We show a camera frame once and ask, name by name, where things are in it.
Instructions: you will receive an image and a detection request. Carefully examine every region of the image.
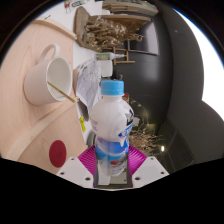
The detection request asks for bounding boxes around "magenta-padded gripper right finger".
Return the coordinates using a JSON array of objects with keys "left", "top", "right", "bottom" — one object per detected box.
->
[{"left": 126, "top": 144, "right": 170, "bottom": 189}]

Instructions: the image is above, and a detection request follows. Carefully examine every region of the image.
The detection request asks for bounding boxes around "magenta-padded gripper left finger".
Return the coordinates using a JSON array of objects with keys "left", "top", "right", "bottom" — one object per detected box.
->
[{"left": 55, "top": 144, "right": 98, "bottom": 189}]

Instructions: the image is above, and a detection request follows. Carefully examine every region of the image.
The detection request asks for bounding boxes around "white bottle with blue cap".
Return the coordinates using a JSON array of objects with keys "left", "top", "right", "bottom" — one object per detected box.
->
[{"left": 89, "top": 79, "right": 135, "bottom": 178}]

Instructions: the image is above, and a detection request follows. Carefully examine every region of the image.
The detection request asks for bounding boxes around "flat round red coaster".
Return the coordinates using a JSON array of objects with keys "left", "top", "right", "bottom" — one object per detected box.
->
[{"left": 48, "top": 139, "right": 68, "bottom": 169}]

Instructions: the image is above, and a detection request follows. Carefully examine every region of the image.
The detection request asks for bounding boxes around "small yellow tag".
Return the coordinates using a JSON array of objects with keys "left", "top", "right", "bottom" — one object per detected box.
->
[{"left": 79, "top": 116, "right": 87, "bottom": 133}]

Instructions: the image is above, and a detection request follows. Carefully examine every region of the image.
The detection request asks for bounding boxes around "thin wooden stick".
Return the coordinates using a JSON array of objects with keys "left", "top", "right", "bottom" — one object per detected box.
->
[{"left": 47, "top": 81, "right": 77, "bottom": 104}]

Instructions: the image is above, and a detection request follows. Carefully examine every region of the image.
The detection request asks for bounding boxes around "printed newspaper sheet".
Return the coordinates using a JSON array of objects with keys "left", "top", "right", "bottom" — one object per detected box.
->
[{"left": 75, "top": 59, "right": 103, "bottom": 116}]

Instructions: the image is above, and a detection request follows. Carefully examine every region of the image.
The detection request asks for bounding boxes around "white ceramic mug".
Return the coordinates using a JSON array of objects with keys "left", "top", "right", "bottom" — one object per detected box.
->
[{"left": 23, "top": 43, "right": 74, "bottom": 107}]

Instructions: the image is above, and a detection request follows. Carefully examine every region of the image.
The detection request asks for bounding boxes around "wooden easel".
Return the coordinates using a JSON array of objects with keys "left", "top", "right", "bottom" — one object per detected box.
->
[{"left": 106, "top": 39, "right": 138, "bottom": 66}]

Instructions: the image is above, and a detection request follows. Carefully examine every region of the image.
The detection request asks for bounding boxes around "white glue bottle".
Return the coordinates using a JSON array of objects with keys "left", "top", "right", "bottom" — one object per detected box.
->
[{"left": 95, "top": 52, "right": 126, "bottom": 62}]

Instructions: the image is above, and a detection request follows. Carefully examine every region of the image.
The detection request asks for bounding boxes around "beige cabinet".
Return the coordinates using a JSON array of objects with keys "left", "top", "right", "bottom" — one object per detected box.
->
[{"left": 101, "top": 0, "right": 160, "bottom": 17}]

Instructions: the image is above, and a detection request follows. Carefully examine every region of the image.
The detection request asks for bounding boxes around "black wall screen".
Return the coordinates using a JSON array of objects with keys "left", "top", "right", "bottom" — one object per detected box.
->
[{"left": 128, "top": 19, "right": 161, "bottom": 56}]

